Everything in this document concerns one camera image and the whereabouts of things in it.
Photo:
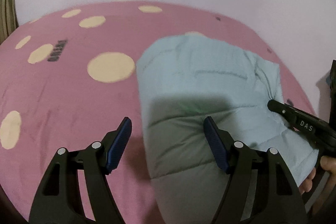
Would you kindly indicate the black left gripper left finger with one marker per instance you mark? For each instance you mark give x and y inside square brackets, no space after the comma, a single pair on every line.
[58,198]

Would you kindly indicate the light blue puffer jacket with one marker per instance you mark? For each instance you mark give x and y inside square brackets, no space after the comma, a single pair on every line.
[184,79]

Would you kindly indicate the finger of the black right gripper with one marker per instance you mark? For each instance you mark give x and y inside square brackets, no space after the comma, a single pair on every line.
[314,128]

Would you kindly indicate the striped olive curtain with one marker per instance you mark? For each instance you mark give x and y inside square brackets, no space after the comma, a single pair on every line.
[8,19]

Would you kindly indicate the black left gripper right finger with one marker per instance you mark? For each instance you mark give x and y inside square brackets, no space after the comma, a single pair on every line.
[260,187]

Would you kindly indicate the pink polka dot bedsheet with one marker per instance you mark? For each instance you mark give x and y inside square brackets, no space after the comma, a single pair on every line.
[71,76]

